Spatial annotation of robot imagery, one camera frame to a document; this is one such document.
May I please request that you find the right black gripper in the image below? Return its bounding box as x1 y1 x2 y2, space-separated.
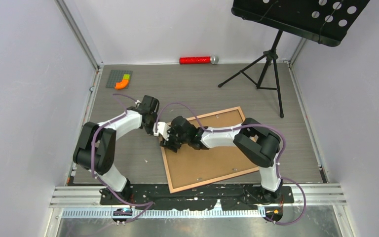
160 125 190 153

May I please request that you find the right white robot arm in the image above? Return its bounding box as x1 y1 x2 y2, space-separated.
153 116 285 203

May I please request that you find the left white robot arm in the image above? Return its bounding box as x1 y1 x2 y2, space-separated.
73 95 159 204

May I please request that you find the orange curved toy block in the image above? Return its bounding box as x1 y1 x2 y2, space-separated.
114 78 130 90

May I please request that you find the grey building baseplate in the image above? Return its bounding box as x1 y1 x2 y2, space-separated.
106 70 133 89

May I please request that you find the red toy microphone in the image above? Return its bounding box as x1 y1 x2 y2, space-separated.
179 55 219 65

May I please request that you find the black music stand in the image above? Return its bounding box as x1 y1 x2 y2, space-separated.
218 0 369 118

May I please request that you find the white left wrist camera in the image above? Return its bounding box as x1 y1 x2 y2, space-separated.
135 100 141 108

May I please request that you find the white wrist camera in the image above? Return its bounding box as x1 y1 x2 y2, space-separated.
135 100 141 108
153 122 170 141

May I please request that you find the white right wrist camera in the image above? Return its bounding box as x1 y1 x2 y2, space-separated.
153 122 170 141

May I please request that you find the aluminium front rail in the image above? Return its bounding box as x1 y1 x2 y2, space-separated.
50 184 346 219

